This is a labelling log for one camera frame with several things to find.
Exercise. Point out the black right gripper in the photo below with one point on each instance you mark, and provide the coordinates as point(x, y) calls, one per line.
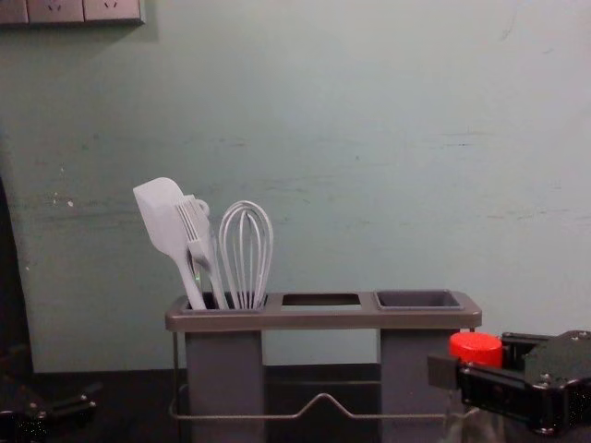
point(570, 364)

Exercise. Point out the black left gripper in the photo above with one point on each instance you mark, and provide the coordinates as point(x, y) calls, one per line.
point(23, 417)

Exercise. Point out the clear bottle with red cap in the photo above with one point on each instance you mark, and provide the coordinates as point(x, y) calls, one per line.
point(475, 350)

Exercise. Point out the black table cloth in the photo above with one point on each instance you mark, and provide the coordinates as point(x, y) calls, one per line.
point(115, 401)

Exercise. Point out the grey plastic utensil bin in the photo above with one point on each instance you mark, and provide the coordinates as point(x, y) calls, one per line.
point(406, 369)
point(224, 369)

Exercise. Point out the black rack with steel bars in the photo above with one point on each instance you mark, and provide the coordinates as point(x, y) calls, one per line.
point(323, 314)

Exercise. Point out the grey silicone spatula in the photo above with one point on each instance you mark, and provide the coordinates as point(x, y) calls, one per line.
point(159, 217)

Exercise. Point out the grey slotted turner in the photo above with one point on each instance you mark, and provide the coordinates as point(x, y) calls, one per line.
point(199, 240)

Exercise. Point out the grey whisk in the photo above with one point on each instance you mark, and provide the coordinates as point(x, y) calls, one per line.
point(226, 249)

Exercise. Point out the wall socket panel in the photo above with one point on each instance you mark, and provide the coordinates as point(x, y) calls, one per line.
point(69, 11)

